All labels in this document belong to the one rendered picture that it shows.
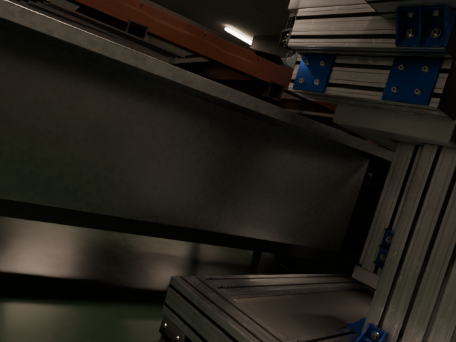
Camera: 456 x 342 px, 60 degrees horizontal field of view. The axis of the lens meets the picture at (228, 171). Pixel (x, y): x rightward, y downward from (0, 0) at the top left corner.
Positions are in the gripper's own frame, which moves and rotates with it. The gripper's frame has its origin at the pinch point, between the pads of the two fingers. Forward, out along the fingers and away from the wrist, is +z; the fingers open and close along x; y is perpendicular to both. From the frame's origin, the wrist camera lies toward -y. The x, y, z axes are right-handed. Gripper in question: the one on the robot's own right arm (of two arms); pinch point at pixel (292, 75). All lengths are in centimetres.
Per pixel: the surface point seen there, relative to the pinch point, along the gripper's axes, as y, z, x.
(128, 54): 66, 19, 36
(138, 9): 62, 5, 16
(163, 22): 55, 5, 16
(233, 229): 19, 54, 20
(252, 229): 12, 53, 20
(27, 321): 68, 86, 18
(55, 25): 80, 19, 36
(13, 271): 70, 86, -11
